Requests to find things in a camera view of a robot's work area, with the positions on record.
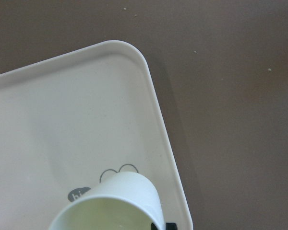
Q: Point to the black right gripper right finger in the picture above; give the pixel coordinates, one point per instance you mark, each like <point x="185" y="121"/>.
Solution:
<point x="171" y="226"/>

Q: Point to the beige rabbit tray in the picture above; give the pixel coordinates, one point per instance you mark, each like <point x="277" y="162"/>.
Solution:
<point x="70" y="122"/>

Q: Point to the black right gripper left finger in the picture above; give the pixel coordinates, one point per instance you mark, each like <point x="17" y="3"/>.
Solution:
<point x="153" y="226"/>

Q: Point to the cream yellow cup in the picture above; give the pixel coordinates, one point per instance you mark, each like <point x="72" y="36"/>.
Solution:
<point x="124" y="201"/>

